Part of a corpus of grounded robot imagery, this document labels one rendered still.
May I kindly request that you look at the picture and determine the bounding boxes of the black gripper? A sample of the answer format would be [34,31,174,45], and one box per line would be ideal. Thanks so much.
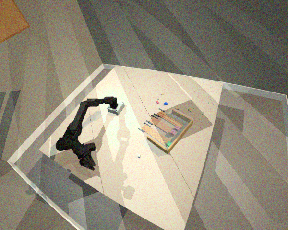
[72,143,95,170]

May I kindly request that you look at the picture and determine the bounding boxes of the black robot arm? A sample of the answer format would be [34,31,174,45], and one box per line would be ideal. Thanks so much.
[56,96,118,151]

